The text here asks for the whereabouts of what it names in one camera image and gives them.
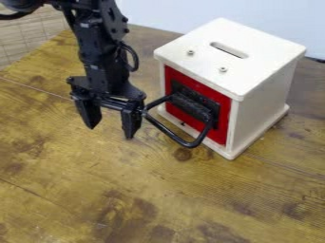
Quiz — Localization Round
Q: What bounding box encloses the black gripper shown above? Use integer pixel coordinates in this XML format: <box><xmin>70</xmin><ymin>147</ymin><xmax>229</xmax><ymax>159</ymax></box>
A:
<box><xmin>67</xmin><ymin>76</ymin><xmax>146</xmax><ymax>140</ymax></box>

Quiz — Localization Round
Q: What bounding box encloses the red drawer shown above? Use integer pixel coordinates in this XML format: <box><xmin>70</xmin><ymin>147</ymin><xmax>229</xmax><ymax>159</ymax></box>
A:
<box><xmin>163</xmin><ymin>65</ymin><xmax>231</xmax><ymax>145</ymax></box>

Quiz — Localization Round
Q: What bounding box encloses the black drawer handle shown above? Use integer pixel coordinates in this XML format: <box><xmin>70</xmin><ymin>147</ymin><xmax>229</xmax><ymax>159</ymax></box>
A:
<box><xmin>142</xmin><ymin>80</ymin><xmax>221</xmax><ymax>148</ymax></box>

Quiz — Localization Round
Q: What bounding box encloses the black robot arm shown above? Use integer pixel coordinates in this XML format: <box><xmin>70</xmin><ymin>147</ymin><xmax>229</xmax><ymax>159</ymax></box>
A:
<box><xmin>0</xmin><ymin>0</ymin><xmax>146</xmax><ymax>139</ymax></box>

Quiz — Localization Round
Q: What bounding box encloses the white wooden cabinet box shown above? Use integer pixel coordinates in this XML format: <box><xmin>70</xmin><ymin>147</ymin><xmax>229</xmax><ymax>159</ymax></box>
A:
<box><xmin>154</xmin><ymin>18</ymin><xmax>306</xmax><ymax>159</ymax></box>

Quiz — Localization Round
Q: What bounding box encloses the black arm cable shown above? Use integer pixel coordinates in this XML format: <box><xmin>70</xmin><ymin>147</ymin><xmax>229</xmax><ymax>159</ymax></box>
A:
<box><xmin>115</xmin><ymin>41</ymin><xmax>140</xmax><ymax>73</ymax></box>

